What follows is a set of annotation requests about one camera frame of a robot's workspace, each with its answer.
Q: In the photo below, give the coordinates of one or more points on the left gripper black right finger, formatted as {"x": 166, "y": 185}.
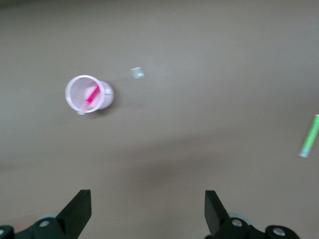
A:
{"x": 216, "y": 219}

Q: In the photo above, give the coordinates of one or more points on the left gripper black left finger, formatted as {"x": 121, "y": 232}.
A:
{"x": 74, "y": 216}

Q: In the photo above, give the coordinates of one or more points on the pink marker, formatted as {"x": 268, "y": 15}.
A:
{"x": 92, "y": 95}

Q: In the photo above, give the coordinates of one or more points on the green marker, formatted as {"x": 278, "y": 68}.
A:
{"x": 309, "y": 137}

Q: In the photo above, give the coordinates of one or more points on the translucent pink plastic cup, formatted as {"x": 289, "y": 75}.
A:
{"x": 107, "y": 97}

